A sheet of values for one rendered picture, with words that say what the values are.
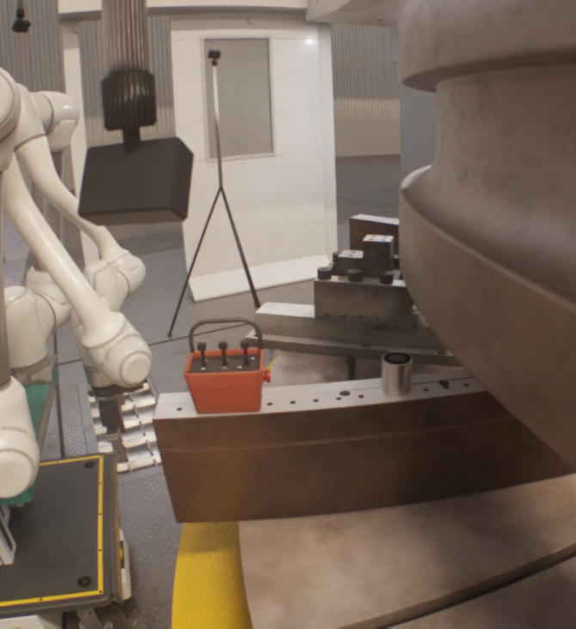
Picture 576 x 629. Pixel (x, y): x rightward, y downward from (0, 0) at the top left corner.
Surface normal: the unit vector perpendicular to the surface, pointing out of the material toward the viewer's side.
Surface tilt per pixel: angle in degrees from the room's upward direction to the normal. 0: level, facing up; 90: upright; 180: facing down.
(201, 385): 97
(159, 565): 0
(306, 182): 90
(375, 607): 0
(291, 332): 90
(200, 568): 0
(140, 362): 102
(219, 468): 90
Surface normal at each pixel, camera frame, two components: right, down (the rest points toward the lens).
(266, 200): 0.44, 0.33
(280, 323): -0.29, 0.06
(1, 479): 0.66, 0.36
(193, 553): -0.04, -0.93
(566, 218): -0.94, -0.17
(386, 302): -0.29, 0.37
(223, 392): 0.05, 0.48
